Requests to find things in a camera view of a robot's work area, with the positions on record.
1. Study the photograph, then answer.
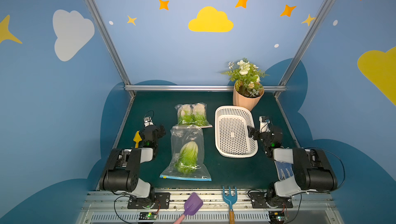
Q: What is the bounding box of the clear zip-top bag blue seal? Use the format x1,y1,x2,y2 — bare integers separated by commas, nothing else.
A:
160,125,211,181

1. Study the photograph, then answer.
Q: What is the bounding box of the green chinese cabbage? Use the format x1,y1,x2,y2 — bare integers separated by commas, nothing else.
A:
175,141,199,175

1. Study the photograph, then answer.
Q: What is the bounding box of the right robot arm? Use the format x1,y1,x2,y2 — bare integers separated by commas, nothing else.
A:
247,126,338,208

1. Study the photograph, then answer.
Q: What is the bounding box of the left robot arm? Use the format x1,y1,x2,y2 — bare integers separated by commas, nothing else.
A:
99,123,166,209

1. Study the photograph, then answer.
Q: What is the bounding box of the pink-dotted bag of cabbages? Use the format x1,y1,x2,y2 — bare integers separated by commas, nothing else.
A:
175,102,212,128

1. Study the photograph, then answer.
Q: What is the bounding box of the yellow toy spatula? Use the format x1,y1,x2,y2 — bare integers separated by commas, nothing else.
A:
133,131,142,149

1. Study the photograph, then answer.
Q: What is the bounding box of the blue patterned glove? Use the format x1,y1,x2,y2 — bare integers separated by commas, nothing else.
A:
274,161,294,181

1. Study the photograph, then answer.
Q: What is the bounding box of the white perforated plastic basket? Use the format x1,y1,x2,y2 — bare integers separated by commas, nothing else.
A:
215,106,258,159

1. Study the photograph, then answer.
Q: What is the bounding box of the potted artificial flower plant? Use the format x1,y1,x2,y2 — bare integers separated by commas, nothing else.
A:
222,58,268,111

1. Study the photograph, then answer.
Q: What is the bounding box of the teal toy garden rake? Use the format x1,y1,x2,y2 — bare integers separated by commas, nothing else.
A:
222,186,238,224

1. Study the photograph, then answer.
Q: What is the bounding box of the right circuit board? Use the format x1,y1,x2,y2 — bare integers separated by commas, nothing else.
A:
268,212,286,224

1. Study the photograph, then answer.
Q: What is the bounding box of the circuit board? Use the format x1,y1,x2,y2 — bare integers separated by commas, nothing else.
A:
138,212,158,222
268,212,286,224

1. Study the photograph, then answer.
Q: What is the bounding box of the left circuit board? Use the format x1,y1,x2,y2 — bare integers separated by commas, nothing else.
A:
138,212,158,222

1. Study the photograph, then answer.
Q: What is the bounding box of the purple toy shovel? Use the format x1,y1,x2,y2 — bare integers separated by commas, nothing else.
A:
174,192,203,224

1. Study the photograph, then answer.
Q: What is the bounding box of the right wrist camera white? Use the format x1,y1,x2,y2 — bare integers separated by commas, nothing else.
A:
259,116,271,132

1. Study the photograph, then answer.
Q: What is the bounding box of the aluminium back frame rail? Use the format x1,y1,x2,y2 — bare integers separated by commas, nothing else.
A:
125,84,287,93

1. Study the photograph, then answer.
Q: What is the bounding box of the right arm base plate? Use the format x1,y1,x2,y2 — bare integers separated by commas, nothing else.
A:
247,191,293,209

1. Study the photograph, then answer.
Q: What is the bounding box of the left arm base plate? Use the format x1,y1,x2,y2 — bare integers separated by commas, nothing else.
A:
127,192,171,210

